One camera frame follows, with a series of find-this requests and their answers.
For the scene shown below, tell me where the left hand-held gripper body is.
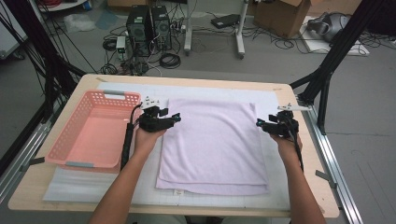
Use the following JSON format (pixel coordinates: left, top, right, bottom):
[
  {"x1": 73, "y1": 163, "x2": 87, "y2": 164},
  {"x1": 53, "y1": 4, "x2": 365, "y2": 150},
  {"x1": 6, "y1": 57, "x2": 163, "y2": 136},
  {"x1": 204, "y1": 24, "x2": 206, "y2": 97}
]
[{"x1": 138, "y1": 96, "x2": 175, "y2": 133}]

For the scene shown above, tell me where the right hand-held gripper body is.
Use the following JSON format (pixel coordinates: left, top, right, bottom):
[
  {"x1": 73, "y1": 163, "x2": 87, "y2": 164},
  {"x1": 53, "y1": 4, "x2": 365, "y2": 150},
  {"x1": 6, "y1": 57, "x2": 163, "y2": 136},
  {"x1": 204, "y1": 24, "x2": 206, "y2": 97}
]
[{"x1": 262, "y1": 103, "x2": 312, "y2": 139}]

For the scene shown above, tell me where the pale printed towel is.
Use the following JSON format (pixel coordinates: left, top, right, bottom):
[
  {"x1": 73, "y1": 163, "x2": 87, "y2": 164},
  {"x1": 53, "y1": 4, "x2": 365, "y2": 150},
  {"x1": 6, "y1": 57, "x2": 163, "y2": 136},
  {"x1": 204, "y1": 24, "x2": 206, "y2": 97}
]
[{"x1": 155, "y1": 98, "x2": 270, "y2": 197}]

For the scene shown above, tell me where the pink plastic basket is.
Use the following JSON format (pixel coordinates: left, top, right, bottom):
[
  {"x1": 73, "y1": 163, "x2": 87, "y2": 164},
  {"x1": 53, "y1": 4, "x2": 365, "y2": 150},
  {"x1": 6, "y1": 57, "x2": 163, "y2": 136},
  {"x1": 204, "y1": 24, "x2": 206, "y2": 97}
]
[{"x1": 45, "y1": 89, "x2": 143, "y2": 174}]

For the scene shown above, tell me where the person's left hand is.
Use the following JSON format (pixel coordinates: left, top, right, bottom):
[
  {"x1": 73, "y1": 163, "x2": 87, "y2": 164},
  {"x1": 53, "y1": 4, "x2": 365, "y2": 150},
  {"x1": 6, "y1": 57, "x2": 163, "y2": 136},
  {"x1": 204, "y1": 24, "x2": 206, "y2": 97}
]
[{"x1": 134, "y1": 125, "x2": 167, "y2": 157}]

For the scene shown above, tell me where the person's right hand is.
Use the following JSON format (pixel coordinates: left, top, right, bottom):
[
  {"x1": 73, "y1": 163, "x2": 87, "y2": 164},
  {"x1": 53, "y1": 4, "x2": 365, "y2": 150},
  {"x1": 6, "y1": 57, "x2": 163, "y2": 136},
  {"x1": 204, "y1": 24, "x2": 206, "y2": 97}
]
[{"x1": 270, "y1": 130, "x2": 304, "y2": 163}]

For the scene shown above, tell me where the small white device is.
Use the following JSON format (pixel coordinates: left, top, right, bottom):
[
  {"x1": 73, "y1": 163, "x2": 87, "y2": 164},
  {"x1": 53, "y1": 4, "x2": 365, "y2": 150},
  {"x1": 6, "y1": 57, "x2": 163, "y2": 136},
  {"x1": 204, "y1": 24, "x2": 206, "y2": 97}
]
[{"x1": 115, "y1": 35, "x2": 127, "y2": 60}]

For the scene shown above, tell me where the white board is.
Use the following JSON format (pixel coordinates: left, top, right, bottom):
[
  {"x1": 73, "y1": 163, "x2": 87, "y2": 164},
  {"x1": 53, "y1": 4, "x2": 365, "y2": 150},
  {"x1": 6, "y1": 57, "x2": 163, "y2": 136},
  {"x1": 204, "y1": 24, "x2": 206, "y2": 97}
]
[{"x1": 300, "y1": 15, "x2": 371, "y2": 57}]

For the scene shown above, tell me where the black computer tower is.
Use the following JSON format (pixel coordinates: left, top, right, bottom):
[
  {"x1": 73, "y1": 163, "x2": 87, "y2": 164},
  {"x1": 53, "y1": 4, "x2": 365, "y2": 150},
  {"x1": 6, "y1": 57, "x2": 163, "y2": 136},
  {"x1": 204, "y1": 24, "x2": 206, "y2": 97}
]
[
  {"x1": 150, "y1": 5, "x2": 173, "y2": 52},
  {"x1": 125, "y1": 5, "x2": 152, "y2": 58}
]

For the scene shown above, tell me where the white grid mat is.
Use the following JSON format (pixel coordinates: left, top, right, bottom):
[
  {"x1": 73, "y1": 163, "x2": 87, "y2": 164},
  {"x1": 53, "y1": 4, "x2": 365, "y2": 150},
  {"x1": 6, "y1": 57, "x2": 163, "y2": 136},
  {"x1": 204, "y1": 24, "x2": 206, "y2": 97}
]
[{"x1": 42, "y1": 81, "x2": 292, "y2": 210}]

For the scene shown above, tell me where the white metal stand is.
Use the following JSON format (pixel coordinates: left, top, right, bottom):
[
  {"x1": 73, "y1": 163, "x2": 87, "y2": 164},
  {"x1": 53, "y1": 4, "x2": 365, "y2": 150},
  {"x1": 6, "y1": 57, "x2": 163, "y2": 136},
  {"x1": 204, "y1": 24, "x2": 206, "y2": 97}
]
[{"x1": 183, "y1": 0, "x2": 250, "y2": 60}]

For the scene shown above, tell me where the brown cardboard box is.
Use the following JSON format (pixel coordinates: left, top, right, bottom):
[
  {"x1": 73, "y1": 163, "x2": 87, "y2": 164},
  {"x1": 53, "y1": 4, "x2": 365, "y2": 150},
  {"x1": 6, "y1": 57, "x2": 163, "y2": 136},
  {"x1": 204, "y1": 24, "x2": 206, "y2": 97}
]
[{"x1": 253, "y1": 0, "x2": 312, "y2": 40}]

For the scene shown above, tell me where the grey vacuum cleaner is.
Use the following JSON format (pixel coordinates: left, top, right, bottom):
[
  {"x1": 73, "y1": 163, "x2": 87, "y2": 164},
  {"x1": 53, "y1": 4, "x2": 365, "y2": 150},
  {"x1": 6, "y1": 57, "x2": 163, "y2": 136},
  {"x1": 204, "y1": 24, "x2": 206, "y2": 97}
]
[{"x1": 306, "y1": 11, "x2": 353, "y2": 43}]

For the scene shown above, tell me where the black flat box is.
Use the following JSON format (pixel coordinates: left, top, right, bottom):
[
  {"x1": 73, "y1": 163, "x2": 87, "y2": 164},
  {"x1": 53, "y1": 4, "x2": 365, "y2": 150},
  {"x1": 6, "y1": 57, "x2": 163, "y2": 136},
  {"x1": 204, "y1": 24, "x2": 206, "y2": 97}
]
[{"x1": 210, "y1": 13, "x2": 241, "y2": 30}]

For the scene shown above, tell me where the blue floor sheet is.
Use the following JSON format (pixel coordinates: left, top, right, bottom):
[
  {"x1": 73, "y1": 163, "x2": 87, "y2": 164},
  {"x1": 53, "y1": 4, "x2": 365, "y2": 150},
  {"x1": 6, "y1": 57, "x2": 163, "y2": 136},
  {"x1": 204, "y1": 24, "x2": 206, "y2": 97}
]
[{"x1": 94, "y1": 8, "x2": 120, "y2": 31}]

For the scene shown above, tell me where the clear plastic bag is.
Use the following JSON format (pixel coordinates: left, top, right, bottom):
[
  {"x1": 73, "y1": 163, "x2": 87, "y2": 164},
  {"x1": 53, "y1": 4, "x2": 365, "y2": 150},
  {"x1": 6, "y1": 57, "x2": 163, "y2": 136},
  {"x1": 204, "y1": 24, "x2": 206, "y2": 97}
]
[{"x1": 64, "y1": 12, "x2": 96, "y2": 34}]

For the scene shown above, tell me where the round white table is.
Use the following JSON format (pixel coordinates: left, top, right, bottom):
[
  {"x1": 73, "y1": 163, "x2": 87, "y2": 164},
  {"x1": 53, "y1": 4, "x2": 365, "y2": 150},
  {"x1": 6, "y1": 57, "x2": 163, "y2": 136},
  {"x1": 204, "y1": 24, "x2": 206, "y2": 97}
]
[{"x1": 36, "y1": 0, "x2": 89, "y2": 13}]

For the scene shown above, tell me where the white cabinet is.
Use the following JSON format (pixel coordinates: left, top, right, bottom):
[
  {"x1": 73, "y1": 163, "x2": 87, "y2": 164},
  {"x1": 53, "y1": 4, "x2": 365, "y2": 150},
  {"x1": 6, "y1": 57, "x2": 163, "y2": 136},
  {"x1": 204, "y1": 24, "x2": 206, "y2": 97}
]
[{"x1": 0, "y1": 8, "x2": 28, "y2": 60}]

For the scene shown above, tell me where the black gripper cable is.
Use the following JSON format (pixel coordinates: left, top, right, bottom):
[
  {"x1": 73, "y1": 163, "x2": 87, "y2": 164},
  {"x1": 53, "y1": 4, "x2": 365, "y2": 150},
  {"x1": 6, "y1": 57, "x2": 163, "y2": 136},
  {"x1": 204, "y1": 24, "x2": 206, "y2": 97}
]
[
  {"x1": 284, "y1": 111, "x2": 305, "y2": 174},
  {"x1": 120, "y1": 102, "x2": 144, "y2": 171}
]

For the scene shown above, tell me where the large black cable coil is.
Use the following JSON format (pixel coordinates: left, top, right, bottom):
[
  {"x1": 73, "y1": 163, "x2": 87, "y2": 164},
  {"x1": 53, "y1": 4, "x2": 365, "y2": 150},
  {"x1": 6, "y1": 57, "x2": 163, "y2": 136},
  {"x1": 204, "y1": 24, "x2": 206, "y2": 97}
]
[{"x1": 159, "y1": 52, "x2": 182, "y2": 70}]

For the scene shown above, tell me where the grey metal bracket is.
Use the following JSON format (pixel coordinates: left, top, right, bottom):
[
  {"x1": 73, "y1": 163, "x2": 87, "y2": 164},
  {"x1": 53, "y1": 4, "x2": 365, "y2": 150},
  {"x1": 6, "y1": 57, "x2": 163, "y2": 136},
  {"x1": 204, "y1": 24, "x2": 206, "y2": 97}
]
[
  {"x1": 20, "y1": 157, "x2": 47, "y2": 172},
  {"x1": 315, "y1": 169, "x2": 338, "y2": 189}
]

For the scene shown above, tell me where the small black cable coil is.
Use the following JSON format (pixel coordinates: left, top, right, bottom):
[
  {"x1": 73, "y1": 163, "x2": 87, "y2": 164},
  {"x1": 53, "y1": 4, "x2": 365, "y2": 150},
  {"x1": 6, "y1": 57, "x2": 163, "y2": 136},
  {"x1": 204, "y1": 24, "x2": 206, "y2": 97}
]
[{"x1": 102, "y1": 38, "x2": 118, "y2": 52}]

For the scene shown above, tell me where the aluminium rail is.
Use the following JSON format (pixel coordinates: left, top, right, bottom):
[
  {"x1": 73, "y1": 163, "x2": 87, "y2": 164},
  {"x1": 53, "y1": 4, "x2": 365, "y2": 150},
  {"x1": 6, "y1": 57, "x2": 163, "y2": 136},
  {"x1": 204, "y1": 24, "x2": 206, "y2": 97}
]
[
  {"x1": 0, "y1": 102, "x2": 62, "y2": 203},
  {"x1": 297, "y1": 96, "x2": 364, "y2": 224}
]

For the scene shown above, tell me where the black metal frame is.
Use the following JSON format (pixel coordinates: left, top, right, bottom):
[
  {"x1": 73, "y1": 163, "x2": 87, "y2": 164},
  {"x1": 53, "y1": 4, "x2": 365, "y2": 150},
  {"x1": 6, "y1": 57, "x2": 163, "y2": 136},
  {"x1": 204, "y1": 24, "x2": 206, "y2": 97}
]
[
  {"x1": 289, "y1": 0, "x2": 387, "y2": 135},
  {"x1": 0, "y1": 0, "x2": 87, "y2": 123}
]

